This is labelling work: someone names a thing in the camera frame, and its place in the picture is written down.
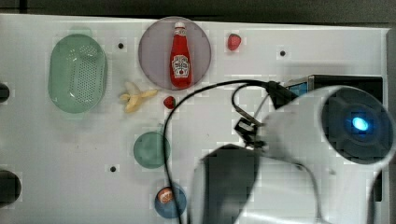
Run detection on black toaster oven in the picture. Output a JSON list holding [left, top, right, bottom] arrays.
[[282, 75, 393, 206]]

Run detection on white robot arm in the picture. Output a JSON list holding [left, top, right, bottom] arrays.
[[188, 86, 395, 224]]

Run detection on black robot base upper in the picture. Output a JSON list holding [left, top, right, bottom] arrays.
[[0, 83, 10, 103]]

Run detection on black robot base lower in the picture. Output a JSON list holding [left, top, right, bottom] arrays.
[[0, 170, 21, 207]]

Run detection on small red strawberry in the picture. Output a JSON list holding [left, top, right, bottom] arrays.
[[163, 96, 177, 109]]

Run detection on red ketchup bottle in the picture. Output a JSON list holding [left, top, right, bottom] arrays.
[[170, 21, 192, 89]]

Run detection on peeled banana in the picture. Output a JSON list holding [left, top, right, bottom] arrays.
[[120, 82, 158, 113]]

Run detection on grey round plate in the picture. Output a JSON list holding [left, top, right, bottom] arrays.
[[138, 17, 212, 91]]

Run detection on large red strawberry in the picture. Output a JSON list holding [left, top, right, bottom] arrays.
[[227, 34, 242, 50]]

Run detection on orange slice toy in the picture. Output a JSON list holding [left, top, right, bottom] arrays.
[[157, 187, 174, 204]]

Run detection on green perforated colander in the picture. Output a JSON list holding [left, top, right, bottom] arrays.
[[48, 34, 107, 114]]

